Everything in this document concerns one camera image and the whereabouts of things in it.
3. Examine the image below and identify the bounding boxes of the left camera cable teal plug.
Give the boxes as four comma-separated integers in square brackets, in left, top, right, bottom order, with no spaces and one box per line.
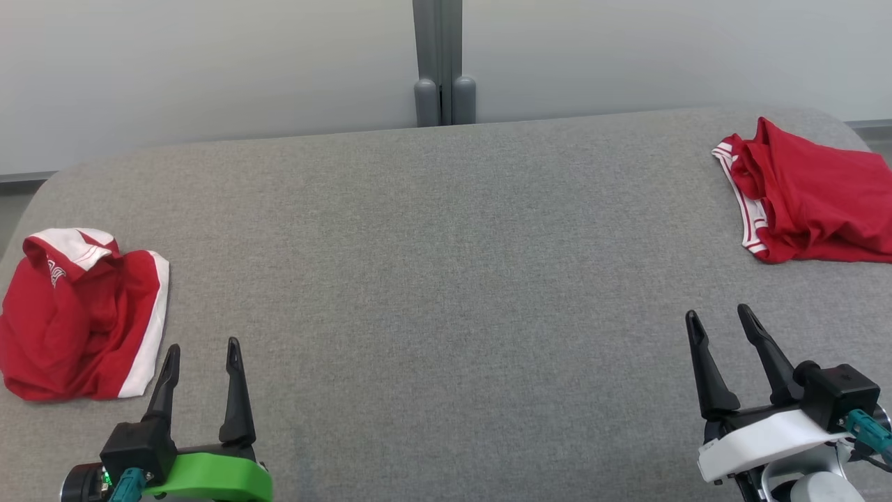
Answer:
[106,469,147,502]

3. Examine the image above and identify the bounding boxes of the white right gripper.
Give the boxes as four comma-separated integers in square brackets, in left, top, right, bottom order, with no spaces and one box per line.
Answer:
[686,304,852,483]

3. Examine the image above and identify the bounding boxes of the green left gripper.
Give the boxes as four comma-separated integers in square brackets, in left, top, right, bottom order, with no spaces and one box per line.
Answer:
[143,337,274,502]

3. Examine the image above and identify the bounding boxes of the red basketball shorts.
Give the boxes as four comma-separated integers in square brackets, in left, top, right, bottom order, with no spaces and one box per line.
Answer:
[0,228,170,402]

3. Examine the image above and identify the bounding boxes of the grey partition post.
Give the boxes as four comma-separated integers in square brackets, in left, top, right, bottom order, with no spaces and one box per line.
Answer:
[413,0,477,128]

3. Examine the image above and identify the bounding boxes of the red basketball jersey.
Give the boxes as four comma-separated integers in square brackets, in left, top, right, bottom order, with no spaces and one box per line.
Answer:
[712,116,892,264]

